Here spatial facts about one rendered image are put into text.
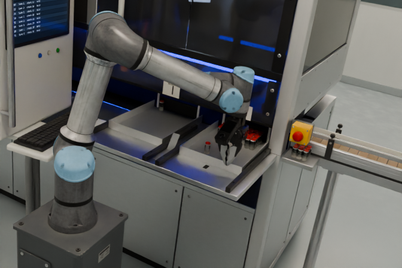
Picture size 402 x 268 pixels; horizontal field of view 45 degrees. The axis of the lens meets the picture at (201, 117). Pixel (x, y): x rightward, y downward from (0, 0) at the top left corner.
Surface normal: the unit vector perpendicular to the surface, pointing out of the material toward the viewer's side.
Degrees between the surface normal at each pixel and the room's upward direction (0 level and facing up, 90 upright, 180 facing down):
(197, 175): 0
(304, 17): 90
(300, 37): 90
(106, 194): 90
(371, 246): 0
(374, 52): 90
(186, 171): 0
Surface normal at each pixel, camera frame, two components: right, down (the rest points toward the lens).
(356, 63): -0.47, 0.28
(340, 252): 0.13, -0.92
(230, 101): 0.29, 0.40
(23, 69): 0.93, 0.25
